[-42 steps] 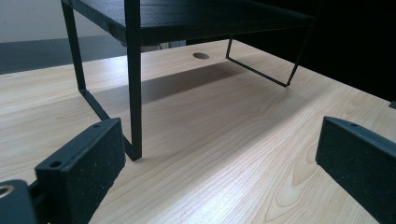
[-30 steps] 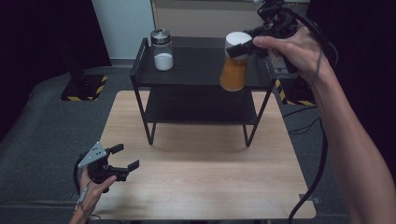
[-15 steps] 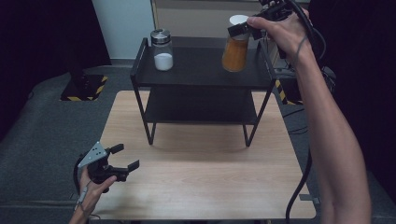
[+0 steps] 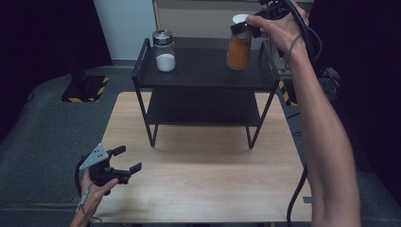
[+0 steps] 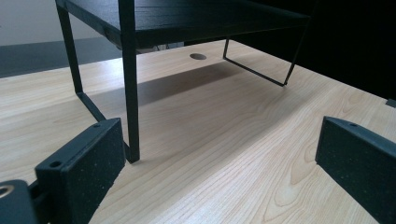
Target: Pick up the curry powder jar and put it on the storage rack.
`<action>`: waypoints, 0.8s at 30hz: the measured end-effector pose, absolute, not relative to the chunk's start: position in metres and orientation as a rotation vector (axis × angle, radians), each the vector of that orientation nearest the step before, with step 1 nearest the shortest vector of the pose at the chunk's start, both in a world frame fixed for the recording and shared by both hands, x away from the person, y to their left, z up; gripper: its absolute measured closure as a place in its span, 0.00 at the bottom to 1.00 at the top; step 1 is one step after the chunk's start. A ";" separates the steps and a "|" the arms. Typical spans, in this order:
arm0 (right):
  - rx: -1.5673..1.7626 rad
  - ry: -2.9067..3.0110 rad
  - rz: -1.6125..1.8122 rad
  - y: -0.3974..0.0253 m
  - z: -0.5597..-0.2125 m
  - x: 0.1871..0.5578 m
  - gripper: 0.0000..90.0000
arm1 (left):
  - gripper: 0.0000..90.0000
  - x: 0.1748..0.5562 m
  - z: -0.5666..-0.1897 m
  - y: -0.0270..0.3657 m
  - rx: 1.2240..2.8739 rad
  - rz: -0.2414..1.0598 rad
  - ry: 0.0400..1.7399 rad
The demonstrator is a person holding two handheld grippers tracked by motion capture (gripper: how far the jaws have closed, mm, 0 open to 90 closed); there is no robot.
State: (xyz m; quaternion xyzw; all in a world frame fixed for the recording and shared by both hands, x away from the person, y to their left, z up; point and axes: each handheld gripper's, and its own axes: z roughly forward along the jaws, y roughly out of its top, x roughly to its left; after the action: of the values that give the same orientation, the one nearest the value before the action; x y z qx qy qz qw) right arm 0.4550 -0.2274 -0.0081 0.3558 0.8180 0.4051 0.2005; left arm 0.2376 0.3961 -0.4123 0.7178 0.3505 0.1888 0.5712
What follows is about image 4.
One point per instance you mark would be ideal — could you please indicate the person's right hand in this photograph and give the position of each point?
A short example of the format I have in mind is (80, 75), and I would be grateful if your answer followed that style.
(283, 31)

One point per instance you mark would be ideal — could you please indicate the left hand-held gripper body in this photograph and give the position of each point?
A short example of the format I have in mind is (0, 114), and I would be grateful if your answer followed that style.
(102, 170)

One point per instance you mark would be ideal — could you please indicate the glass salt jar silver lid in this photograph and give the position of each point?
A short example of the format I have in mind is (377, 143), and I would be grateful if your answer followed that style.
(165, 53)

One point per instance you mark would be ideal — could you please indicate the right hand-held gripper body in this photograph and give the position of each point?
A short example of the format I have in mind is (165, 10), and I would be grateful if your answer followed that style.
(272, 9)

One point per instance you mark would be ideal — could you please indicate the person's left hand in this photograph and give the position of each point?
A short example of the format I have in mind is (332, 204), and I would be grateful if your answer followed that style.
(94, 197)

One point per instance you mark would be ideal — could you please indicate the black curtain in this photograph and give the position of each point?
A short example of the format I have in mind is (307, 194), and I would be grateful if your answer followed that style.
(41, 47)
(372, 78)

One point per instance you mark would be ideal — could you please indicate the black stand yellow striped base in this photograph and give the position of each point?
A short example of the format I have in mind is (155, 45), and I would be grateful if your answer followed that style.
(285, 93)
(85, 90)

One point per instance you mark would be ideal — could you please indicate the black two-tier shelf rack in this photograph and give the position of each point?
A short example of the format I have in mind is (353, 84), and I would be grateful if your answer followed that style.
(205, 75)

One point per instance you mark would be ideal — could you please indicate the grey tape piece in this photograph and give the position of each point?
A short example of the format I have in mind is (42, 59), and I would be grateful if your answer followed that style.
(307, 200)

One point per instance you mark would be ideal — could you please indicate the orange spice jar white lid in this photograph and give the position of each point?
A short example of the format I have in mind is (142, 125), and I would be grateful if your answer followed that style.
(239, 52)

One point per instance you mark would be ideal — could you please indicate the beige wooden cabinet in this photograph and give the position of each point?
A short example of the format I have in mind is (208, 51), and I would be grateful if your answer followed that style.
(201, 19)

